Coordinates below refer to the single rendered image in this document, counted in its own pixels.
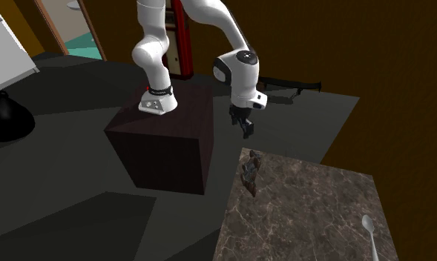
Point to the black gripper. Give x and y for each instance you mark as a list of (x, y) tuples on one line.
[(241, 112)]

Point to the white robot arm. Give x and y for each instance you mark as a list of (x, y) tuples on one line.
[(156, 54)]

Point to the dark brown jagged figure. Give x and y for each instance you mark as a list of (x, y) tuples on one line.
[(251, 173)]

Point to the dark brown robot stand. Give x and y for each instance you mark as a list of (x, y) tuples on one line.
[(167, 144)]

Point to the red tall cabinet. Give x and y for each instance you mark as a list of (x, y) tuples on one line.
[(182, 43)]

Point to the silver spoon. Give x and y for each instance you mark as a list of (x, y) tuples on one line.
[(368, 225)]

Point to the black round bag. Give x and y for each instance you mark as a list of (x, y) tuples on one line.
[(6, 119)]

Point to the white refrigerator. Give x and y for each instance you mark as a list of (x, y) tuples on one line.
[(3, 47)]

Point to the brown door frame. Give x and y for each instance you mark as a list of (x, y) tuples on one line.
[(95, 36)]

